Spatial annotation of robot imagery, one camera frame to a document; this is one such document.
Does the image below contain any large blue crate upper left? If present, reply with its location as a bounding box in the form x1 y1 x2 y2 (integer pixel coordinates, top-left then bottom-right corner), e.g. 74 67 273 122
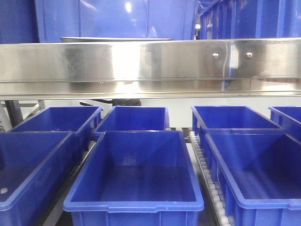
35 0 198 42

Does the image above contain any blue bin rear left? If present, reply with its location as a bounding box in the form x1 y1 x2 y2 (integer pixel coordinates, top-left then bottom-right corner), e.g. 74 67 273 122
10 105 103 164

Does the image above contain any blue bin rear right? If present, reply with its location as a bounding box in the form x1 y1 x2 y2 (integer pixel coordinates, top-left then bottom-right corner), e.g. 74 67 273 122
191 105 285 149

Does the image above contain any blue bin front left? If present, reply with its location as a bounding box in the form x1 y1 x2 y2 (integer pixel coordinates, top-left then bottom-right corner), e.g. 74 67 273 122
0 132 76 226

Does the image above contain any blue bin front centre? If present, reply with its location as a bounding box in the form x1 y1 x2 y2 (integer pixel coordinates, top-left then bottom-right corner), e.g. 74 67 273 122
63 130 204 226

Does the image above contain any ribbed blue crate upper right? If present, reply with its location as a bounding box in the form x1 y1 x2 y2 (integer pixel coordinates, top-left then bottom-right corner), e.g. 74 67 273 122
197 0 301 40

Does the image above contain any white roller track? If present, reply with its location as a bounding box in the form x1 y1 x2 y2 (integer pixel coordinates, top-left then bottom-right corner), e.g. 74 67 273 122
189 131 234 226

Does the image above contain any stainless steel shelf rail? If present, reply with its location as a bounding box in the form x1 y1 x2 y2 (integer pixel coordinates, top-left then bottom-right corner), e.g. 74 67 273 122
0 38 301 100

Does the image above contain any blue bin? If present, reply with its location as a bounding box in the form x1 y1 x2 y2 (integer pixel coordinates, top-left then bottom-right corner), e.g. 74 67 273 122
0 132 76 226
63 130 204 226
269 106 301 141
93 106 169 140
191 105 285 149
10 105 103 164
206 134 301 226

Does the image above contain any blue bin rear centre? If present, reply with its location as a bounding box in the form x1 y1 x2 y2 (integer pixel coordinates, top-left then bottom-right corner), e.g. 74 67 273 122
93 106 169 140

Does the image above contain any blue bin front right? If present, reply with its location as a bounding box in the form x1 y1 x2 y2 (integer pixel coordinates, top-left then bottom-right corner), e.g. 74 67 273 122
206 134 301 226

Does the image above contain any blue bin far right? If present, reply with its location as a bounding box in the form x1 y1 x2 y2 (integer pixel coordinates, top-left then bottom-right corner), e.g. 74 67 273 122
269 106 301 141

